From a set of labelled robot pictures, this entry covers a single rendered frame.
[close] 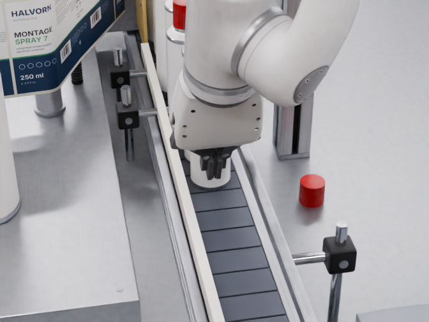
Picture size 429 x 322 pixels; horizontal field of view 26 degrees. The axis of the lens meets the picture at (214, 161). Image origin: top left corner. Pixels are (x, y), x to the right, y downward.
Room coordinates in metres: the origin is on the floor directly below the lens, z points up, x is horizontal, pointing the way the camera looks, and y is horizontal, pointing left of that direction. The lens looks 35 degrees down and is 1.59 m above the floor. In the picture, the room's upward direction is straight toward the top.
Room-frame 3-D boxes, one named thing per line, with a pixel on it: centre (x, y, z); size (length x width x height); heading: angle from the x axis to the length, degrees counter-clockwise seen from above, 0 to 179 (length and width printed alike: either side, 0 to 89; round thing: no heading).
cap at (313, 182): (0.99, -0.13, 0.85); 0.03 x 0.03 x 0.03
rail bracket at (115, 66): (1.19, 0.12, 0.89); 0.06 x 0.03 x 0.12; 101
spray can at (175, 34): (1.06, 0.04, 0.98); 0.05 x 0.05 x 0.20
